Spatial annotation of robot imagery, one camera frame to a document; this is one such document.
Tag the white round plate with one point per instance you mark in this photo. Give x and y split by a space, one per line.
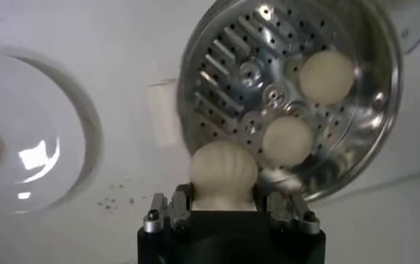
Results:
33 107

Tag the steel steamer basket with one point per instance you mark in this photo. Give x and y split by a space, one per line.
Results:
231 71

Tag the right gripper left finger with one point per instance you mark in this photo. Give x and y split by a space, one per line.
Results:
179 211

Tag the scattered dark crumbs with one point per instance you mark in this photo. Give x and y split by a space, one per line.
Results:
107 206

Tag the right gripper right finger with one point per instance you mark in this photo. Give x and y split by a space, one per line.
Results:
285 211

